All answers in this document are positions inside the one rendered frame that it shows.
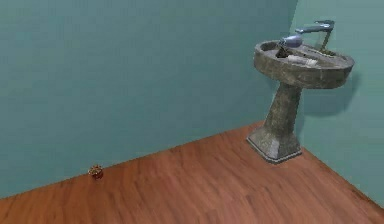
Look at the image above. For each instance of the small red brown bowl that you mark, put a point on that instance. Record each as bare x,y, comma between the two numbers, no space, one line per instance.
96,172

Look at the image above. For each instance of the grey stone pedestal sink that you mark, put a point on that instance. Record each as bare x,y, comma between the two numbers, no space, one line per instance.
283,110

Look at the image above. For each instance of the white cloth in sink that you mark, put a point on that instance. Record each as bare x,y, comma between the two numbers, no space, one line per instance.
301,60

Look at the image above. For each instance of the silver blue sink faucet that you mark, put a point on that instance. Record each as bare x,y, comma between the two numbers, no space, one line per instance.
313,29

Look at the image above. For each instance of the dark brown lump in sink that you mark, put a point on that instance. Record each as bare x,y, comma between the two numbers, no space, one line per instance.
282,52

